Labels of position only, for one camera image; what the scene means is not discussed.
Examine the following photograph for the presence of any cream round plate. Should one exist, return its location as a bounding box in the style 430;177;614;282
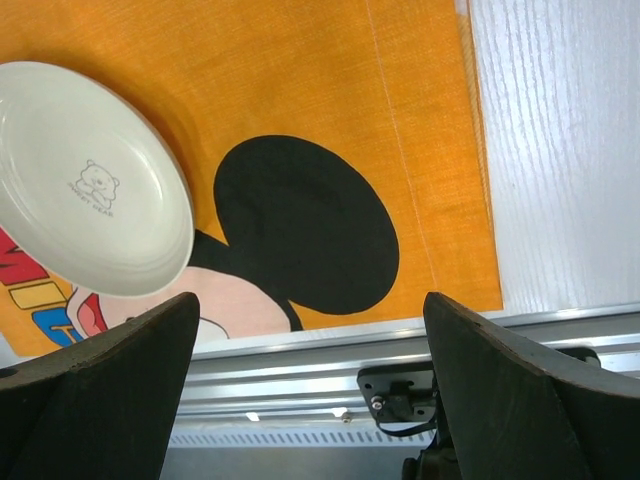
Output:
1;61;195;297

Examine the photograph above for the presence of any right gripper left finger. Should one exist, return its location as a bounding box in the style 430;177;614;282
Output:
1;293;200;479

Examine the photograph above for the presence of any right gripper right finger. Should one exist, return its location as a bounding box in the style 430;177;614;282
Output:
423;292;639;479

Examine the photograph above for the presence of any orange Mickey Mouse placemat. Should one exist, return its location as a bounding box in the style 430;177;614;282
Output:
1;1;503;357

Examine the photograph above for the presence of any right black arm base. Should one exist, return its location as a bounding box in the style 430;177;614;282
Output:
357;359;464;479

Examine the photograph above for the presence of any slotted cable duct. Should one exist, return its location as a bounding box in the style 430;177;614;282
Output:
169;429;432;449

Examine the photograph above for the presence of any aluminium rail frame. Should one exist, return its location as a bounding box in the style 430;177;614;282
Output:
176;304;639;426

